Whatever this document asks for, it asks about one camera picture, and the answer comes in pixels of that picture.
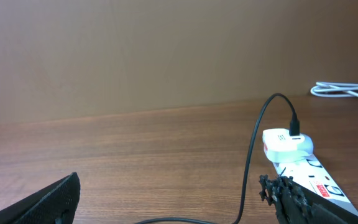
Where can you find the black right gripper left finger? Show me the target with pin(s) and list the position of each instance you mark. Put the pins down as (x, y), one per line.
(56, 203)

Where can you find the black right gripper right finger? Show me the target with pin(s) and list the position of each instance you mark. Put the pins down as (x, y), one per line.
(295, 204)

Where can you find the white charger adapter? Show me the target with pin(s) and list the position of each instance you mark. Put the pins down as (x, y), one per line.
(281, 147)

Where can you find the white power strip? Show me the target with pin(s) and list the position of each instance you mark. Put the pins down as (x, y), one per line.
(311, 174)

